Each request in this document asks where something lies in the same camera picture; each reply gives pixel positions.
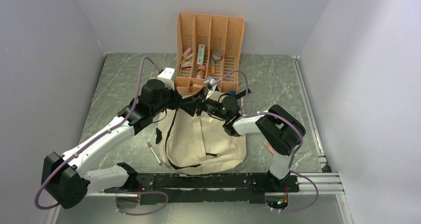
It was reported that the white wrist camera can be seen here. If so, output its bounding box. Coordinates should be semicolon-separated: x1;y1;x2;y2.
157;68;177;83
204;76;217;91

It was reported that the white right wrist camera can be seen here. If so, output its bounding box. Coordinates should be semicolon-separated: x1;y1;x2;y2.
204;76;217;91

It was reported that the teal white box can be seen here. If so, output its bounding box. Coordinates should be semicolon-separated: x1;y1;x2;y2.
196;44;206;65

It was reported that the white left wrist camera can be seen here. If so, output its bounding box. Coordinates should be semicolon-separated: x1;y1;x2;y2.
157;68;177;83

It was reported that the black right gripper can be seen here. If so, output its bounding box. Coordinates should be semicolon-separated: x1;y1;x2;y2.
178;87;228;121

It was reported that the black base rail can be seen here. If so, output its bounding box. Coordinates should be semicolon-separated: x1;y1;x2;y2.
104;172;300;205

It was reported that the orange pencil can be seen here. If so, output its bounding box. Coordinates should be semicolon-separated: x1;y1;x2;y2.
264;141;275;155

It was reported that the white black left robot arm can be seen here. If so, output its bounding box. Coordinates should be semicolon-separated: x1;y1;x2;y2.
34;78;182;210

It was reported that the pink tape roll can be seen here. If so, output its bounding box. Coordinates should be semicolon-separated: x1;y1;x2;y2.
195;65;207;79

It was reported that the orange plastic desk organizer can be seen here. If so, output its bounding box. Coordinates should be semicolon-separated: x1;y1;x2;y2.
175;12;245;96

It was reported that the beige canvas backpack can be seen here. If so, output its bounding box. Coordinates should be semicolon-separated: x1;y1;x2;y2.
155;108;247;175

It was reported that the red white small box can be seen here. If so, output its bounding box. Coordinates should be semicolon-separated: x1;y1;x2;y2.
180;48;193;69

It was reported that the grey glue stick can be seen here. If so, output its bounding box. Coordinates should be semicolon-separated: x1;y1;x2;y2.
210;49;223;74

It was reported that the white brown marker pen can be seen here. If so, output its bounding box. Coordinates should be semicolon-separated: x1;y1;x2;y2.
147;142;162;166

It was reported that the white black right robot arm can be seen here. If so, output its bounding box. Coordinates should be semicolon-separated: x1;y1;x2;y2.
180;89;306;191

